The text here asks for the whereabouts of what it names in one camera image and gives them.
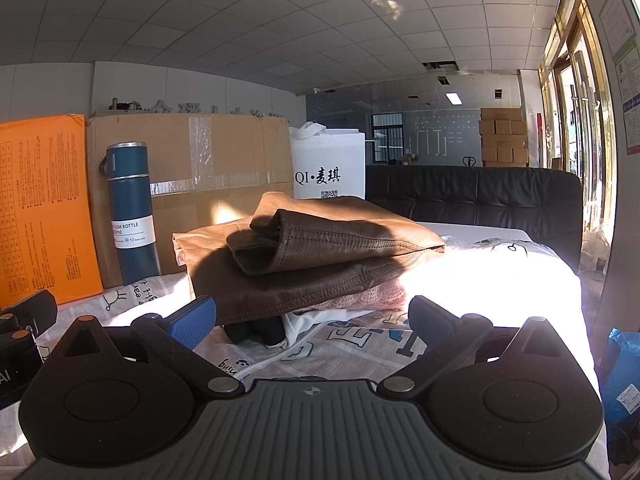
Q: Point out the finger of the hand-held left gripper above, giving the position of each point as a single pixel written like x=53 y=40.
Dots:
x=31 y=307

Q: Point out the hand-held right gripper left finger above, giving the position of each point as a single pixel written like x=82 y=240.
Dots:
x=192 y=319

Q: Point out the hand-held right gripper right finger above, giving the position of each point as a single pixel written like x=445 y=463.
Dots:
x=429 y=318

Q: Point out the brown leather garment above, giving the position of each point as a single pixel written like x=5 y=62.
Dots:
x=320 y=255

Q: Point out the pink knit garment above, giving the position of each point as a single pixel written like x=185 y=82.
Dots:
x=372 y=295

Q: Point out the printed cartoon bedsheet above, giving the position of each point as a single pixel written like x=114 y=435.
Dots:
x=350 y=342

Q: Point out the white garment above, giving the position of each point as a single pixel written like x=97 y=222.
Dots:
x=325 y=321

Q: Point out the orange printed box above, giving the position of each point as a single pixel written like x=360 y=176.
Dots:
x=45 y=200

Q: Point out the blue vacuum bottle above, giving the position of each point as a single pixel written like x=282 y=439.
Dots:
x=131 y=210

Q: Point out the black leather sofa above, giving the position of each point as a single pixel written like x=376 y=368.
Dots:
x=480 y=195

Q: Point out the large taped cardboard box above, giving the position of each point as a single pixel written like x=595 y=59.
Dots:
x=225 y=155

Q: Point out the stack of cardboard boxes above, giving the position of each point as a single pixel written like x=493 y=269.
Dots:
x=504 y=137

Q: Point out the blue plastic bag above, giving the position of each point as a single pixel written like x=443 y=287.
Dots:
x=622 y=380

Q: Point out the ceiling light panel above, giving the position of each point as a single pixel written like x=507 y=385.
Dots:
x=453 y=97

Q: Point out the gold framed glass door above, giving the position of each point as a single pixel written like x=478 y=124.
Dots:
x=575 y=110

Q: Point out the wall poster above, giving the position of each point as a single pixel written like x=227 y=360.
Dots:
x=630 y=100
x=617 y=17

